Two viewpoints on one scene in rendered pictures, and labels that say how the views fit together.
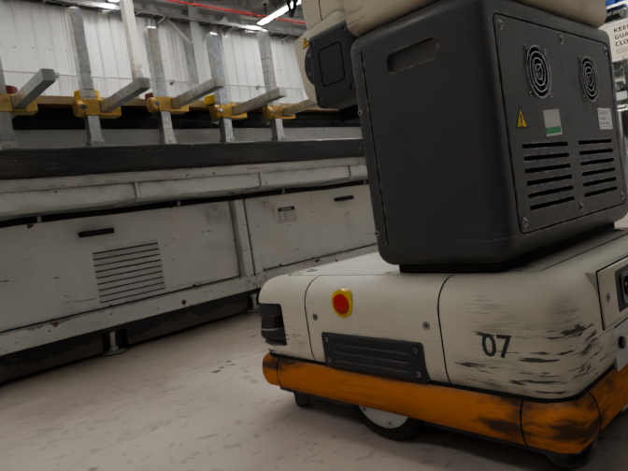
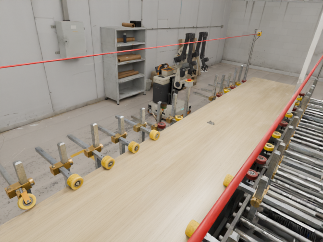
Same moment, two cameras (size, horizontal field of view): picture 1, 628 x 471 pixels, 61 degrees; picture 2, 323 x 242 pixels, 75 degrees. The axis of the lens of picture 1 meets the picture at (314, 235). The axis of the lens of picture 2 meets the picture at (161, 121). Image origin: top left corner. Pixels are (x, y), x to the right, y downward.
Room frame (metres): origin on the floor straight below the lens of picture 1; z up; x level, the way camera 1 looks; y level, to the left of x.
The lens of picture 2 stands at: (4.92, -1.16, 1.89)
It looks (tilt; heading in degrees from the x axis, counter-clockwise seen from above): 28 degrees down; 169
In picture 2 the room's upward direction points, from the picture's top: 4 degrees clockwise
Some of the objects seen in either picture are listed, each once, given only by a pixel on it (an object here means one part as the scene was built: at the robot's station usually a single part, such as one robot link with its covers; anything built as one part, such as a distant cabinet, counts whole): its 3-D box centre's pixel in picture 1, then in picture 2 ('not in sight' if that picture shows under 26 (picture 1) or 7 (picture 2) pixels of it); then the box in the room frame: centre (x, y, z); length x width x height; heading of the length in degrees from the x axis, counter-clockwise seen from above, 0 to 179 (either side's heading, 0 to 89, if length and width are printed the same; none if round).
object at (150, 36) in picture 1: (160, 97); (227, 86); (1.87, 0.46, 0.87); 0.04 x 0.04 x 0.48; 42
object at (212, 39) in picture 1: (221, 97); (220, 90); (2.04, 0.27, 0.87); 0.04 x 0.04 x 0.48; 42
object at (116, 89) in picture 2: not in sight; (125, 65); (0.09, -1.16, 0.78); 0.90 x 0.45 x 1.55; 132
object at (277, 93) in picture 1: (246, 107); (213, 92); (2.00, 0.18, 0.82); 0.43 x 0.03 x 0.04; 42
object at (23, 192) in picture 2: not in sight; (24, 197); (4.00, -1.72, 0.95); 0.10 x 0.04 x 0.10; 42
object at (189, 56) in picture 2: not in sight; (190, 48); (1.59, -0.14, 1.40); 0.11 x 0.06 x 0.43; 133
